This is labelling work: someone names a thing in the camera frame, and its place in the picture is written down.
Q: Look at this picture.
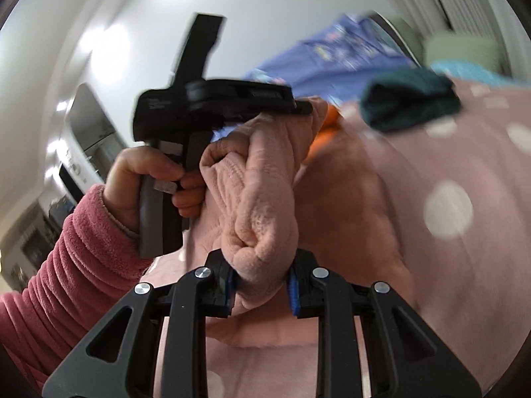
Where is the dark green garment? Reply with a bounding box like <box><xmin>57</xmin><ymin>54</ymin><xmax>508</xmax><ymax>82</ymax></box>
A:
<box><xmin>359</xmin><ymin>68</ymin><xmax>462</xmax><ymax>134</ymax></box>

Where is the pink quilted jacket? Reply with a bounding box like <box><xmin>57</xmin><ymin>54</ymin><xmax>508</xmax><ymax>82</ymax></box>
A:
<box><xmin>137</xmin><ymin>96</ymin><xmax>409</xmax><ymax>398</ymax></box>

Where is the blue tree-print sheet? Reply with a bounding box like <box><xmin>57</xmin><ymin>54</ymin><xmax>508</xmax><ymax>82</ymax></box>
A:
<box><xmin>243</xmin><ymin>12</ymin><xmax>417</xmax><ymax>106</ymax></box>

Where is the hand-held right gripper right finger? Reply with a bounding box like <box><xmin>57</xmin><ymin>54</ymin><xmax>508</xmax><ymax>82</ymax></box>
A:
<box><xmin>285</xmin><ymin>250</ymin><xmax>484</xmax><ymax>398</ymax></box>

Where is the person's left forearm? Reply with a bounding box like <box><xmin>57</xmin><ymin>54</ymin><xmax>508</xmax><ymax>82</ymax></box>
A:
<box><xmin>0</xmin><ymin>184</ymin><xmax>167</xmax><ymax>386</ymax></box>

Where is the orange puffer jacket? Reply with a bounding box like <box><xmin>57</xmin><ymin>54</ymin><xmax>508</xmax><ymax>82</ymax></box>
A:
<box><xmin>306</xmin><ymin>103</ymin><xmax>346</xmax><ymax>156</ymax></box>

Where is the green pillow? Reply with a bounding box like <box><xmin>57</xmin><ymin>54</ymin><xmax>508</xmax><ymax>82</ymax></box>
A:
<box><xmin>426</xmin><ymin>34</ymin><xmax>496</xmax><ymax>68</ymax></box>

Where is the person's left hand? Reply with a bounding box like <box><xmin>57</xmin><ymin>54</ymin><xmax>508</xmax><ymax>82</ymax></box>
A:
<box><xmin>103</xmin><ymin>144</ymin><xmax>208</xmax><ymax>233</ymax></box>

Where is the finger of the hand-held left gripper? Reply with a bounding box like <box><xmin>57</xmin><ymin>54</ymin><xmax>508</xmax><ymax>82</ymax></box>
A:
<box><xmin>286</xmin><ymin>86</ymin><xmax>315</xmax><ymax>117</ymax></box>

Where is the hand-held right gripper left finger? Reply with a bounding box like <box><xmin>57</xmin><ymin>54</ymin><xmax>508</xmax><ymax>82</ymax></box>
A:
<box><xmin>41</xmin><ymin>253</ymin><xmax>238</xmax><ymax>398</ymax></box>

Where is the pink polka-dot blanket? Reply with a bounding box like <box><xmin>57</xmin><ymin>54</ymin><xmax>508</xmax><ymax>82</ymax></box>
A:
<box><xmin>199</xmin><ymin>60</ymin><xmax>531</xmax><ymax>398</ymax></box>

